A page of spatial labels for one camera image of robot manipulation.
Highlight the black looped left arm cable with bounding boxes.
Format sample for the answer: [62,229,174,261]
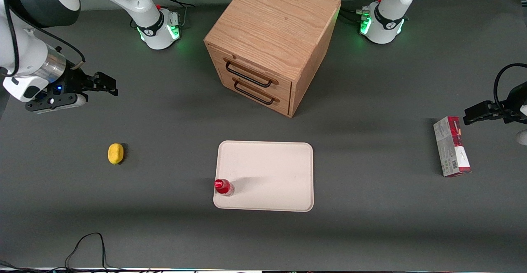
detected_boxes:
[493,63,527,111]

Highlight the black left base cables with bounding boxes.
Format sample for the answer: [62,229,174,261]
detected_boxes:
[340,0,385,24]

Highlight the yellow lemon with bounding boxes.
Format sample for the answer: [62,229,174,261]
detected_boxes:
[108,143,124,165]

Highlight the white rectangular tray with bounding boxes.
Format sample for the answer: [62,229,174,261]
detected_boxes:
[213,140,315,212]

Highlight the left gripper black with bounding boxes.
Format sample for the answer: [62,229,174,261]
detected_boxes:
[463,82,527,126]

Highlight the red and white carton box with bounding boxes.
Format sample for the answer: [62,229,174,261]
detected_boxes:
[433,116,472,178]

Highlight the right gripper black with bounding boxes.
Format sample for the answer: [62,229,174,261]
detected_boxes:
[49,68,119,100]

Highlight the small red coke bottle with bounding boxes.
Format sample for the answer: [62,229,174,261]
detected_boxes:
[214,178,235,197]

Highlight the black metal drawer handle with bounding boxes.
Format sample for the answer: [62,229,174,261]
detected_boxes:
[233,78,280,105]
[224,58,279,88]

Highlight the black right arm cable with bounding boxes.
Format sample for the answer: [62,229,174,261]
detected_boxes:
[0,0,86,78]

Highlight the wooden drawer cabinet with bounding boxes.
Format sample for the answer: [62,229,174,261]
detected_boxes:
[203,0,342,118]

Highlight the black cable at table edge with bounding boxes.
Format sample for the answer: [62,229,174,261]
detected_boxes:
[0,232,136,273]

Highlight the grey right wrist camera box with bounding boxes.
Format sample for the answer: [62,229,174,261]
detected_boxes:
[25,93,88,114]

